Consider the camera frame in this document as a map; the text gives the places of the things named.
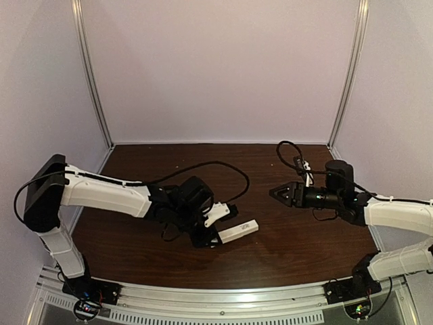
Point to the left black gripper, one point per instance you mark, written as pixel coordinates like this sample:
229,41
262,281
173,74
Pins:
201,237

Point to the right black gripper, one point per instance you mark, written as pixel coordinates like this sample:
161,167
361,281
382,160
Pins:
297,195

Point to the white remote control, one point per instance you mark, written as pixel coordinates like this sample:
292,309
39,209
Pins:
239,231

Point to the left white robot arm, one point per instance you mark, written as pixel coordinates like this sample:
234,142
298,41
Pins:
190,207

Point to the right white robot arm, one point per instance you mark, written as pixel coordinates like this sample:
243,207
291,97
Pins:
360,207

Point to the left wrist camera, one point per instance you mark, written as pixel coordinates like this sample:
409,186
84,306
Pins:
220,212

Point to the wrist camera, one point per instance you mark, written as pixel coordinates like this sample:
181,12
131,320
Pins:
303,169
220,212

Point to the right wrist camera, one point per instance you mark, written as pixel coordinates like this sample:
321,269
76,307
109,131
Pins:
303,169

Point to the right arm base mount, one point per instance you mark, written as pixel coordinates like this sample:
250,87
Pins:
355,295

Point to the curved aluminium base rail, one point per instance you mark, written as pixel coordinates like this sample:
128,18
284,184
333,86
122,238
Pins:
303,304

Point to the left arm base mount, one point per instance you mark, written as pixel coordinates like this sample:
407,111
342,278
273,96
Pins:
90,296

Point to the right aluminium frame post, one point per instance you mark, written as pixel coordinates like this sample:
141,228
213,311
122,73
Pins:
354,59

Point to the aluminium frame post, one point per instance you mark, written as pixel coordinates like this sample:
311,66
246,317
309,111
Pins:
77,10
354,59

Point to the left aluminium frame post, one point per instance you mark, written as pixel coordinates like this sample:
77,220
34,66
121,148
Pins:
77,10

